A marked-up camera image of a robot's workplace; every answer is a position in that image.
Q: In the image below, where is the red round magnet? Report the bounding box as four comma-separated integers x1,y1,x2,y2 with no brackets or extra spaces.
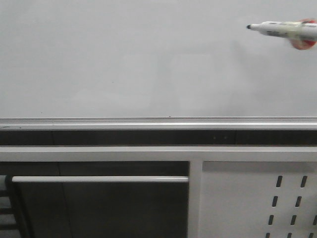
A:
289,18,317,50

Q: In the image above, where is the white black-tipped whiteboard marker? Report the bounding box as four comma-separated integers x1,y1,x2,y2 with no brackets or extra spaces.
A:
246,21,317,41

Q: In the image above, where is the white perforated pegboard panel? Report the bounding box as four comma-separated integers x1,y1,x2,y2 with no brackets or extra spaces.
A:
199,162,317,238

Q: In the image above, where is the white horizontal metal rod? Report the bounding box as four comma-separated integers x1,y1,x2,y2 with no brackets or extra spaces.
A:
12,176,189,183

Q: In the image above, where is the white metal stand frame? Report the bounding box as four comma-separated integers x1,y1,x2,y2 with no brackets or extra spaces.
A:
0,146,317,238

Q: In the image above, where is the white whiteboard with aluminium frame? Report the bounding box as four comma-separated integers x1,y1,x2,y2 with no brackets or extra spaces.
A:
0,0,317,130

